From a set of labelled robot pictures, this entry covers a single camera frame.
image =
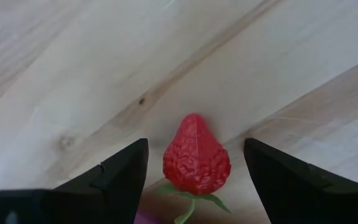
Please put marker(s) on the purple cloth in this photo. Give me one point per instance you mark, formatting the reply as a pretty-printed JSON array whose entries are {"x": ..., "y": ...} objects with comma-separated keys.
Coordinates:
[{"x": 145, "y": 219}]

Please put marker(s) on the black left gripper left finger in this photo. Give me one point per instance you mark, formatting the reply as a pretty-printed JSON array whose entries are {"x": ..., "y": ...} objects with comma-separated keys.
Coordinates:
[{"x": 120, "y": 193}]

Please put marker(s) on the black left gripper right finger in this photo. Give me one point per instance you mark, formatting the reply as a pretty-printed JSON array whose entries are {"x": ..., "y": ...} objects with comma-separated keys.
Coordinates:
[{"x": 291, "y": 193}]

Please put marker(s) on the red toy strawberry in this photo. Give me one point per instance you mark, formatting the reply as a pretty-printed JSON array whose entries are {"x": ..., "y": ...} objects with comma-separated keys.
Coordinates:
[{"x": 196, "y": 161}]

